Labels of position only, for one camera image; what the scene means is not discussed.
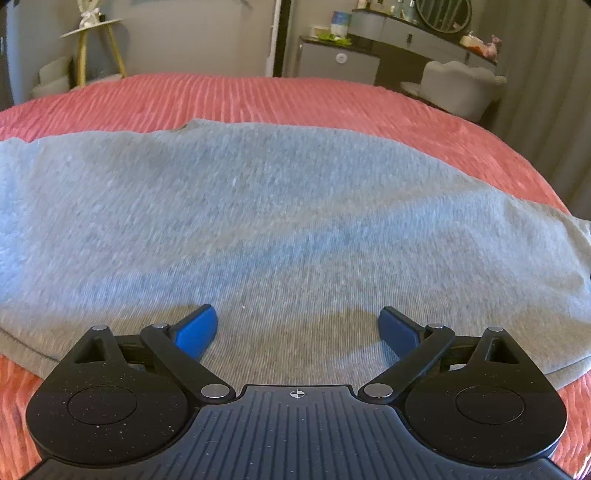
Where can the white shell-back chair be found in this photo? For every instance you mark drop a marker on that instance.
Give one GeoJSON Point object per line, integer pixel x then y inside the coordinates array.
{"type": "Point", "coordinates": [461, 87]}

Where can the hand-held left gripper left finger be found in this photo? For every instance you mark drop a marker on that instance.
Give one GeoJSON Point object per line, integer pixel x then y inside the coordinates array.
{"type": "Point", "coordinates": [199, 328]}

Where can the blue white canister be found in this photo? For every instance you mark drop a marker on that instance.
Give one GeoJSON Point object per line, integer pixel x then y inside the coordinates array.
{"type": "Point", "coordinates": [340, 24]}

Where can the red ribbed blanket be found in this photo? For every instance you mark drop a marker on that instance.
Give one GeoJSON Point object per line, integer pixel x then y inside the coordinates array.
{"type": "Point", "coordinates": [258, 99]}

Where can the green cloth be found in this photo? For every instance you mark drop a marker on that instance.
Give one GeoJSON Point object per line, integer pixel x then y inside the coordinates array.
{"type": "Point", "coordinates": [334, 38]}

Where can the grey vanity desk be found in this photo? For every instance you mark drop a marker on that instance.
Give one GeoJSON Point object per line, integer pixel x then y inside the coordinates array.
{"type": "Point", "coordinates": [406, 37]}

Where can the row of small bottles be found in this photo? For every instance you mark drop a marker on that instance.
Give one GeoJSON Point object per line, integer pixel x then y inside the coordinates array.
{"type": "Point", "coordinates": [388, 7]}

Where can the grey cabinet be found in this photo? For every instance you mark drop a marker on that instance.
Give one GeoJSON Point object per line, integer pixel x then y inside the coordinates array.
{"type": "Point", "coordinates": [332, 62]}

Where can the round side table gold legs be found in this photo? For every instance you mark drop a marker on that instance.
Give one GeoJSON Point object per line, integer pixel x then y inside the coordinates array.
{"type": "Point", "coordinates": [92, 28]}

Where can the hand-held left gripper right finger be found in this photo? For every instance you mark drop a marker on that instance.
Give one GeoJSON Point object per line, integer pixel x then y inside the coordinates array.
{"type": "Point", "coordinates": [396, 328]}

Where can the round mirror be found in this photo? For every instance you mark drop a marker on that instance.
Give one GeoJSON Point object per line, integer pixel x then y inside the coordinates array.
{"type": "Point", "coordinates": [444, 14]}

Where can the grey pouf stool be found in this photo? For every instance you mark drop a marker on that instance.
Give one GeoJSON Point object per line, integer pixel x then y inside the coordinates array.
{"type": "Point", "coordinates": [53, 76]}

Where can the white figurine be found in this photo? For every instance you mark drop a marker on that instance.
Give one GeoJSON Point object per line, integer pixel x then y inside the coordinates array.
{"type": "Point", "coordinates": [88, 13]}

